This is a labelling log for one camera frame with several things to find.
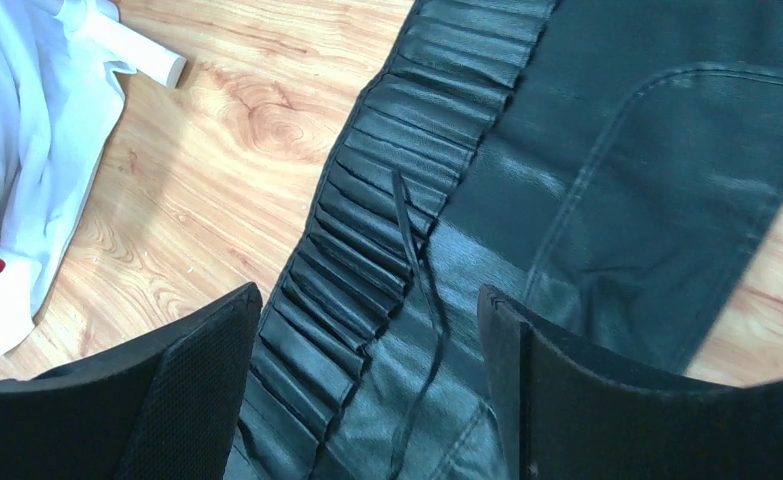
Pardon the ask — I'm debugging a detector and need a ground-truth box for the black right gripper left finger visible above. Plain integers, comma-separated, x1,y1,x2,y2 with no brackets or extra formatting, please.
0,283,261,479

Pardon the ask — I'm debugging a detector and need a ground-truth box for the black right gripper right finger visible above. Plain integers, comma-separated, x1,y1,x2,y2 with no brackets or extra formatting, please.
477,285,783,479

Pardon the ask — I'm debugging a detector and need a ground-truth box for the black leather brush roll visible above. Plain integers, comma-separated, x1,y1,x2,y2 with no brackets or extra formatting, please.
225,1,783,479

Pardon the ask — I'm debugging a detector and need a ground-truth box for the white garment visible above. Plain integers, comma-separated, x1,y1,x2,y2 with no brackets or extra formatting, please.
0,1,129,356

